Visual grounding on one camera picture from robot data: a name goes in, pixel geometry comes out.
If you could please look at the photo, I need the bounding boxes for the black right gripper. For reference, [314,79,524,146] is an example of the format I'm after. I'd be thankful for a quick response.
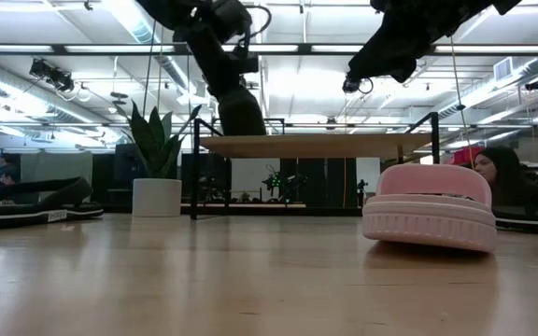
[347,0,457,85]

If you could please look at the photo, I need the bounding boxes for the pink slide sandal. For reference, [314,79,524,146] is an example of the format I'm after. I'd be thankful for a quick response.
[361,162,499,254]

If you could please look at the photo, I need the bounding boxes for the green snake plant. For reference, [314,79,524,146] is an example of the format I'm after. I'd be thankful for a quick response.
[117,100,203,181]

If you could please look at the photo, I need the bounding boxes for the white ceiling air vent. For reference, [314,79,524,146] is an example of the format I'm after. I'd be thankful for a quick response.
[492,56,516,83]

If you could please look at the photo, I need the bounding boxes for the red box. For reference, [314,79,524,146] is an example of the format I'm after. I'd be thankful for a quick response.
[446,146,485,166]

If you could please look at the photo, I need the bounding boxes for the background robot green lights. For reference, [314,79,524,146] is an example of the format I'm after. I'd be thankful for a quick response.
[261,163,309,203]

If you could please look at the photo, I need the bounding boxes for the dark cabinet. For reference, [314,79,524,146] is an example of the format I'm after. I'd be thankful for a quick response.
[113,143,145,189]

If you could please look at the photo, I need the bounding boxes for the white plant pot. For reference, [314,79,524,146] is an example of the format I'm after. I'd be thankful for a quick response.
[131,177,183,218]

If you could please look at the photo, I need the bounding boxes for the black ceiling spotlights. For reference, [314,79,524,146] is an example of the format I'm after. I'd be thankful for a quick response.
[28,57,76,93]

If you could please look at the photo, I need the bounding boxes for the grey-green curtain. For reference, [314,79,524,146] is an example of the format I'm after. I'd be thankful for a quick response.
[20,150,94,206]

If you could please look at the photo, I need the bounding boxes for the person at desk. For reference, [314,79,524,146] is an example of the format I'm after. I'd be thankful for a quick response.
[0,152,22,189]

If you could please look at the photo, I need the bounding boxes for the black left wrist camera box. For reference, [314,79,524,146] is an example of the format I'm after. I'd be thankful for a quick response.
[231,45,261,75]

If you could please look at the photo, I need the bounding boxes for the black overhead camera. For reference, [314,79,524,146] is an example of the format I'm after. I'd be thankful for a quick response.
[342,76,375,95]

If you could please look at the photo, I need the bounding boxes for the yellow hanging cable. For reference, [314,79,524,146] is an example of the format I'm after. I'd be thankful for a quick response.
[448,35,476,170]

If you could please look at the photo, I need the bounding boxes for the wooden shelf black frame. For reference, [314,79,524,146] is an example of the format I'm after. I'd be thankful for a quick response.
[190,111,441,221]

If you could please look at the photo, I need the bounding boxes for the black overhead frame beam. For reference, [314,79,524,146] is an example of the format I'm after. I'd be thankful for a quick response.
[0,43,538,58]

